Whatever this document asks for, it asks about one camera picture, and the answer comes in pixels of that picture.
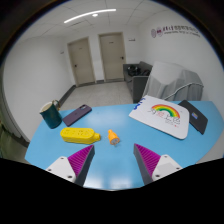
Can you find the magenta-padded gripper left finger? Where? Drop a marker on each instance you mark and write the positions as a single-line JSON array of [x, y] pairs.
[[78, 163]]

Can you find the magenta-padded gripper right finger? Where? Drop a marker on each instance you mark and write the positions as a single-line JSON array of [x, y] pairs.
[[151, 163]]

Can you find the orange charger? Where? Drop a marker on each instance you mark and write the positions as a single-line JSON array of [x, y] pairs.
[[113, 136]]

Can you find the yellow power strip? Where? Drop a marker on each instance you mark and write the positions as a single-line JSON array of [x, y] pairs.
[[78, 135]]

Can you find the white rainbow mouse pad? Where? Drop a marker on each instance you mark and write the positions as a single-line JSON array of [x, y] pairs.
[[160, 116]]

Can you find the purple phone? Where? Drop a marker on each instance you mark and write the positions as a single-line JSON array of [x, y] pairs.
[[76, 115]]

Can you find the teal mug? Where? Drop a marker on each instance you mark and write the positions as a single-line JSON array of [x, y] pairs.
[[51, 116]]

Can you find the dark grey notebook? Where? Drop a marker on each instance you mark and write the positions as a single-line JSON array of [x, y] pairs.
[[195, 116]]

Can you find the grey sofa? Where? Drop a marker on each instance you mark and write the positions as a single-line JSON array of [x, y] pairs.
[[136, 83]]

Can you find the chair under white cover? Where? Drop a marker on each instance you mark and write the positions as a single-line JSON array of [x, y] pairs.
[[173, 80]]

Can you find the black bag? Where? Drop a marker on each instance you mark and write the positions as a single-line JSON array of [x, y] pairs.
[[133, 70]]

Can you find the beige door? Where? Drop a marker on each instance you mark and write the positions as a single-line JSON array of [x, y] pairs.
[[81, 61], [112, 56]]

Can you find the long ceiling light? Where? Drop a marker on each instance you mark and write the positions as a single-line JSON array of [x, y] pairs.
[[88, 15]]

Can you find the wall logo lettering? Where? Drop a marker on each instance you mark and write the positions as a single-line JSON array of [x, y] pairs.
[[175, 30]]

